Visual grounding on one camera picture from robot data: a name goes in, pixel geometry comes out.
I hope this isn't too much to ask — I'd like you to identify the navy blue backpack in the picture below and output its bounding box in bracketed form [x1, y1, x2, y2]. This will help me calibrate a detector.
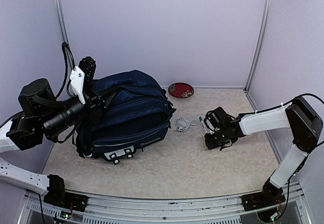
[72, 70, 176, 164]

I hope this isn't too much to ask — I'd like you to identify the white charger with cable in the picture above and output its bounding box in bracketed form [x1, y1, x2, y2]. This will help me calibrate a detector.
[175, 118, 198, 133]

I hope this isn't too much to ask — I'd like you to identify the green capped white marker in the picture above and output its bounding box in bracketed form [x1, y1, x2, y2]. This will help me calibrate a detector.
[199, 117, 207, 134]

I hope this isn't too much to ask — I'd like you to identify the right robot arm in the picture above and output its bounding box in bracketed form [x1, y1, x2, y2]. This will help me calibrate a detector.
[202, 93, 323, 211]

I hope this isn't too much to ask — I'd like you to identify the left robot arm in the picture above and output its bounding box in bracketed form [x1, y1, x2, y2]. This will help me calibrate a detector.
[1, 78, 120, 212]

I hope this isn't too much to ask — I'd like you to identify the red floral plate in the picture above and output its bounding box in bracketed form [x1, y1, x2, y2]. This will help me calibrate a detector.
[168, 82, 194, 99]

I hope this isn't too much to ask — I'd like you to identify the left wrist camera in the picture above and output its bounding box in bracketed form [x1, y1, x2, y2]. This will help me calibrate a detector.
[70, 56, 96, 105]

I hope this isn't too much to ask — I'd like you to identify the right aluminium corner post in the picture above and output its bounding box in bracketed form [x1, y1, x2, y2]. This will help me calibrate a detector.
[244, 0, 272, 94]

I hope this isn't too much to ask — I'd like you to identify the aluminium corner post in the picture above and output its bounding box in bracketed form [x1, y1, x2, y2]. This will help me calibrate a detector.
[53, 0, 75, 84]
[244, 0, 272, 94]

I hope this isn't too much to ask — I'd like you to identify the metal front rail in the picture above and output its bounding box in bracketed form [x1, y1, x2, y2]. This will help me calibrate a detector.
[18, 182, 314, 223]

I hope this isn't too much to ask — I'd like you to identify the left aluminium corner post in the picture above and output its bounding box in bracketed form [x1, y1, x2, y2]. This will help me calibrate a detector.
[53, 0, 75, 84]

